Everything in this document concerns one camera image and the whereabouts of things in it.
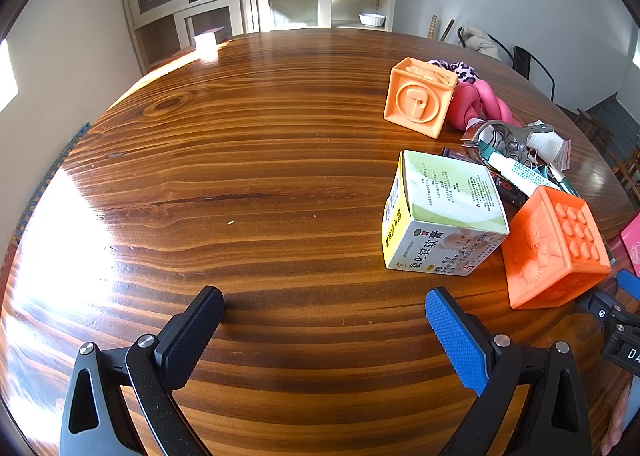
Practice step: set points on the light orange toy cube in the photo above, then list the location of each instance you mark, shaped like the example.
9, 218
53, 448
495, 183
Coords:
418, 96

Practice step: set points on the leopard print pompom scrunchie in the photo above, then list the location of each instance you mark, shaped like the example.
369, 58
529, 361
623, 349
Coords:
465, 72

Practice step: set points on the person's right hand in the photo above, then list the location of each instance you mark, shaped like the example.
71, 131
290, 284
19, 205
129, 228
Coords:
615, 427

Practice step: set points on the red-orange toy cube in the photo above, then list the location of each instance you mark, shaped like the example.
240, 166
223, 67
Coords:
554, 252

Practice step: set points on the white puffer jacket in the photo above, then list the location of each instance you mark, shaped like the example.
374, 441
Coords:
477, 40

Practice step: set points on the white green ointment tube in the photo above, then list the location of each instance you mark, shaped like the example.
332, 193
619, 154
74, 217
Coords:
525, 179

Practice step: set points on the wooden measuring stick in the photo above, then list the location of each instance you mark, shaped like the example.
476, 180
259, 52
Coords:
433, 27

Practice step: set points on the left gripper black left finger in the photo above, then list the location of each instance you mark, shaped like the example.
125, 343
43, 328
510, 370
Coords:
96, 418

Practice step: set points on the white wrapped tissue pack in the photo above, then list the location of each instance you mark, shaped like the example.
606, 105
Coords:
551, 148

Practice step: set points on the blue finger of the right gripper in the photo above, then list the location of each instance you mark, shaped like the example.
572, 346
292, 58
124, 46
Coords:
629, 283

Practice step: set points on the green white medicine box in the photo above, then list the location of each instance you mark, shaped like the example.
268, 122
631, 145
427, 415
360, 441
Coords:
443, 216

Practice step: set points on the small wooden stool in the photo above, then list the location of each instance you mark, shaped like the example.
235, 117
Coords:
595, 131

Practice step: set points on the black chair with white jacket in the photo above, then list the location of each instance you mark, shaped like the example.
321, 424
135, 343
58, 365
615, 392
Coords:
503, 51

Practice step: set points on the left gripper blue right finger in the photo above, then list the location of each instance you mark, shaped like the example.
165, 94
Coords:
554, 418

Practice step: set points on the pink foam twist roller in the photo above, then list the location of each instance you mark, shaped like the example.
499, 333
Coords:
477, 101

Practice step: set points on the small white box on table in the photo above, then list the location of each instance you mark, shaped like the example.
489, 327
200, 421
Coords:
208, 43

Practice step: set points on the white bowl in cabinet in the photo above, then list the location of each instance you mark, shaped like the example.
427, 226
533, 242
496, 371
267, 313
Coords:
373, 20

